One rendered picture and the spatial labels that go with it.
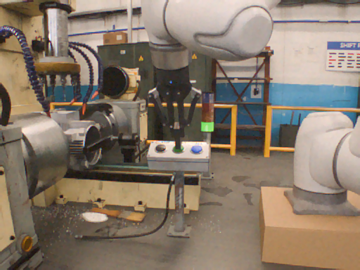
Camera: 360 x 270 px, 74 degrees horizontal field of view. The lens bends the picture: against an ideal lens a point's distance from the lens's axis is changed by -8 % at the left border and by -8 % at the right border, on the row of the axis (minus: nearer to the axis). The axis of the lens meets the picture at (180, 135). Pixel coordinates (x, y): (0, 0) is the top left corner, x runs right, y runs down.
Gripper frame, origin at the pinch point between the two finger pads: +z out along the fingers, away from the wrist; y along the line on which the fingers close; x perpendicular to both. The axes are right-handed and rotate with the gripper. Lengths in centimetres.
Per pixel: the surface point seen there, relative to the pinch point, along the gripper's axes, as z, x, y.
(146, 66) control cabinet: 114, -321, 94
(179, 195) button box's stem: 17.3, 5.8, -0.1
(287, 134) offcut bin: 272, -360, -159
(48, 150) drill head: 0.5, 7.1, 35.0
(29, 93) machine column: 5, -34, 70
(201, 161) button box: 5.6, 3.6, -6.4
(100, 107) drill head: 18, -44, 43
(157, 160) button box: 5.9, 3.5, 5.7
